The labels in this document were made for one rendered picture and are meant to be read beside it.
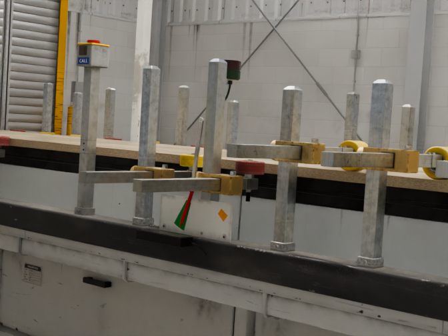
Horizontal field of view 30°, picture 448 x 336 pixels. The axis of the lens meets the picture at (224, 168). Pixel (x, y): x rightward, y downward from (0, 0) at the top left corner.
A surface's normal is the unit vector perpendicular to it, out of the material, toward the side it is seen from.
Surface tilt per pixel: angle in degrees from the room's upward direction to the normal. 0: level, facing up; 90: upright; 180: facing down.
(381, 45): 90
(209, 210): 90
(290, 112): 90
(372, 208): 90
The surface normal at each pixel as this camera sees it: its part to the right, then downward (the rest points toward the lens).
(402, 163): -0.65, 0.00
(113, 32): 0.75, 0.08
